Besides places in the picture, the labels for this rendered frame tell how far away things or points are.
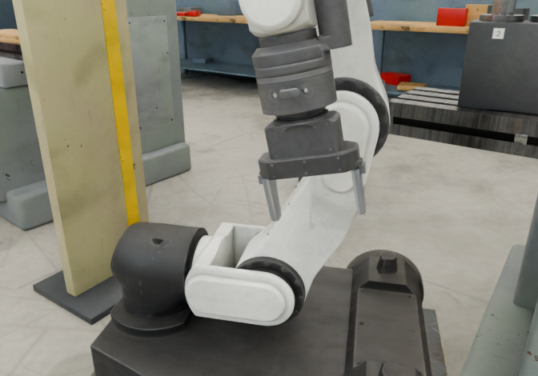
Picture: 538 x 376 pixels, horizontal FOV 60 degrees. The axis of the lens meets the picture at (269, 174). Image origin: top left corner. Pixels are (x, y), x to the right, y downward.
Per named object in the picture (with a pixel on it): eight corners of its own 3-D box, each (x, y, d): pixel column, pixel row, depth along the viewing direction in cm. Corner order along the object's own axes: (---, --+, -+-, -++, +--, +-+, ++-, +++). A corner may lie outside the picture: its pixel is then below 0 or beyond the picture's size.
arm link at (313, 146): (251, 187, 55) (230, 85, 51) (270, 162, 64) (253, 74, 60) (360, 176, 51) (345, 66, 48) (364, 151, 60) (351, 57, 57)
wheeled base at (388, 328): (62, 451, 85) (28, 298, 73) (174, 286, 132) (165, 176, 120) (431, 530, 73) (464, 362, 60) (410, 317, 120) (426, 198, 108)
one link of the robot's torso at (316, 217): (214, 317, 87) (309, 77, 67) (242, 260, 105) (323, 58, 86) (291, 351, 86) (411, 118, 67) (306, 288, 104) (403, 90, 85)
